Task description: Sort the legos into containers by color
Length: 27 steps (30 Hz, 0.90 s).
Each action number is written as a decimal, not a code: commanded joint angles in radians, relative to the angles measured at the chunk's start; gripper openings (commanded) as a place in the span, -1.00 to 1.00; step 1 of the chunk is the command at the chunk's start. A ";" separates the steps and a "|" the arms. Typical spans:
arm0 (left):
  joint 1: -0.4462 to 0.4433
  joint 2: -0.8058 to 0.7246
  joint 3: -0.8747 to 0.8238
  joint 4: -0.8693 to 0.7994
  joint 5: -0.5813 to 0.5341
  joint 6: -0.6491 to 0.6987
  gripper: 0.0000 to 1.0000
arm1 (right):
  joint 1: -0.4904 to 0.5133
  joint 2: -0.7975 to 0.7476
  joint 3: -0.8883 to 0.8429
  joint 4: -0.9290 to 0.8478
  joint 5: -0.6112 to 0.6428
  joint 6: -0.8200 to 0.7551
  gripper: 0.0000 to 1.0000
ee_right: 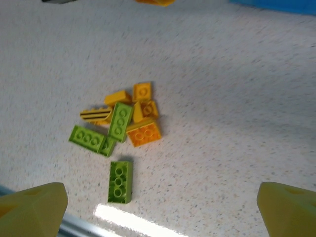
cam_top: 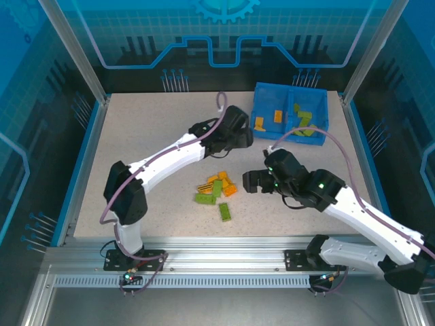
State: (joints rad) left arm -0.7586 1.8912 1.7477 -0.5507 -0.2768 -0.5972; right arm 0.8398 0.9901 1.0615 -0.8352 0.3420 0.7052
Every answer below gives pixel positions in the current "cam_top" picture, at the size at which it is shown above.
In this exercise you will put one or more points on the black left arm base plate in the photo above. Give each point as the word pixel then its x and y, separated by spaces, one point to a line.
pixel 153 261

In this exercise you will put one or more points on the blue divided plastic bin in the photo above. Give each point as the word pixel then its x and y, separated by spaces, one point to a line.
pixel 268 98

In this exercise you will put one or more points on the large orange lego brick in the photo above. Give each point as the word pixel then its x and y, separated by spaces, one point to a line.
pixel 230 191

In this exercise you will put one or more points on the aluminum front rail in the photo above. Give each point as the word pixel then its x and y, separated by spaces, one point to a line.
pixel 221 251

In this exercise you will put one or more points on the aluminum frame post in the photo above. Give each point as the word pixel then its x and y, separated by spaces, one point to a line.
pixel 374 51
pixel 78 54

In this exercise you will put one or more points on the flat green lego plate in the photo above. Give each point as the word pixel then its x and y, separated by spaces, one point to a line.
pixel 308 132
pixel 224 212

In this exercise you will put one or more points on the small green lego brick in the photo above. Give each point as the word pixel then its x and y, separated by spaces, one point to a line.
pixel 296 131

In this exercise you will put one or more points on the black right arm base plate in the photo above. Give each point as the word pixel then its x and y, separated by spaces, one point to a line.
pixel 295 261

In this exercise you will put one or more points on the yellow black striped lego brick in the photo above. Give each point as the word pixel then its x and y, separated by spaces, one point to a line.
pixel 205 187

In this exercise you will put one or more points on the blue table side border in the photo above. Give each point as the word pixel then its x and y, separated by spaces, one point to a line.
pixel 79 176
pixel 365 149

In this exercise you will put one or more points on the small green lego cube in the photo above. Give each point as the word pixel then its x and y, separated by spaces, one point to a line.
pixel 296 108

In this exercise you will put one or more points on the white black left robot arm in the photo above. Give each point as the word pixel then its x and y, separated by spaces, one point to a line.
pixel 163 163

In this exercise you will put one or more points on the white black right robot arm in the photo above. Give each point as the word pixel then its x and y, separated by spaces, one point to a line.
pixel 374 224

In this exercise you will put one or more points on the thick long green lego brick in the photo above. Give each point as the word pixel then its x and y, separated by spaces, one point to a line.
pixel 304 119

